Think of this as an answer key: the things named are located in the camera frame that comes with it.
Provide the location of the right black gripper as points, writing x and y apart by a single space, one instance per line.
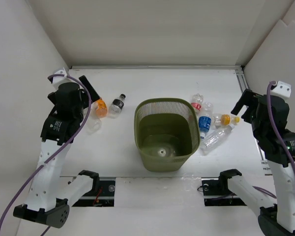
247 98

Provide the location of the black label clear bottle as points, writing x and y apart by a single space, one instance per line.
116 106

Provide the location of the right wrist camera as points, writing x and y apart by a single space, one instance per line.
281 89

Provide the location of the orange label yellow cap bottle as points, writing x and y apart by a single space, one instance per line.
224 119

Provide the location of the clear jar silver lid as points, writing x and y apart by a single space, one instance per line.
93 124

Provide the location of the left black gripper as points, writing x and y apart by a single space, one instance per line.
95 97

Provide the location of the red label clear bottle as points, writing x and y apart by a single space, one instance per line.
196 102

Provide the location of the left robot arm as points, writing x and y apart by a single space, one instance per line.
47 204

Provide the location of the blue label clear bottle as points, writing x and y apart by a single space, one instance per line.
205 119

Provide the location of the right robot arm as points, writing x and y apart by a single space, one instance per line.
268 116

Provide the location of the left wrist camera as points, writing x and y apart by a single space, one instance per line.
56 81

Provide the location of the green plastic mesh bin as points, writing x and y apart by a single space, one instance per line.
166 133

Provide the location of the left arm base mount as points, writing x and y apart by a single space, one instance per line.
105 197

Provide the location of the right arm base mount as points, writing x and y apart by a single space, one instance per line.
215 196

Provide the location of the clear ribbed plastic bottle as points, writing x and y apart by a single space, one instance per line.
216 138

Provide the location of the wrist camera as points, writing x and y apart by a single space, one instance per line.
56 81
281 89

